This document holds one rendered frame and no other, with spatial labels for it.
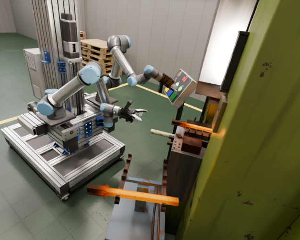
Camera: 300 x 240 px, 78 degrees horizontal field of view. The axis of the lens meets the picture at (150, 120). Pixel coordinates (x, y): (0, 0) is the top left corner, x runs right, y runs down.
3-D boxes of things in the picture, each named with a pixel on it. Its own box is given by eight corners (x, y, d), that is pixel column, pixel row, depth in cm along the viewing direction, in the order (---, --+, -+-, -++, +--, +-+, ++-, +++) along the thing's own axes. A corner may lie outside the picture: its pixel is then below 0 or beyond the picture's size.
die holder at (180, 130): (160, 195, 141) (171, 150, 118) (168, 162, 173) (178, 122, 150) (236, 217, 132) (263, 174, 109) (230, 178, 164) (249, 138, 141)
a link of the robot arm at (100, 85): (85, 59, 139) (105, 114, 165) (82, 63, 130) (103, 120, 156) (100, 56, 139) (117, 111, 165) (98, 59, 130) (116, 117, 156)
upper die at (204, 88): (195, 93, 112) (198, 78, 107) (195, 83, 128) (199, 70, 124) (268, 108, 105) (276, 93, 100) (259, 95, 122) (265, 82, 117)
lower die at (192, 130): (182, 140, 130) (185, 130, 125) (185, 125, 147) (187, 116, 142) (244, 155, 123) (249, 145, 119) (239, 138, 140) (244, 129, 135)
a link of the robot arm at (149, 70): (143, 67, 158) (149, 62, 152) (153, 75, 163) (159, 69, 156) (142, 74, 153) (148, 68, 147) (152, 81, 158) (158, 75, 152)
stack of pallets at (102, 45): (124, 75, 522) (125, 46, 483) (103, 80, 467) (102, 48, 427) (98, 65, 573) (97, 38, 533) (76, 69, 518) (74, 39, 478)
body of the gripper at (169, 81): (175, 82, 159) (165, 74, 154) (169, 89, 162) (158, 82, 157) (173, 79, 166) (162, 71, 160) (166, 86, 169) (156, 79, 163)
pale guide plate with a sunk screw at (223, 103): (212, 132, 92) (223, 102, 83) (211, 123, 100) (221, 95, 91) (216, 133, 92) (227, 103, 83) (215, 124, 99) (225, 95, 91)
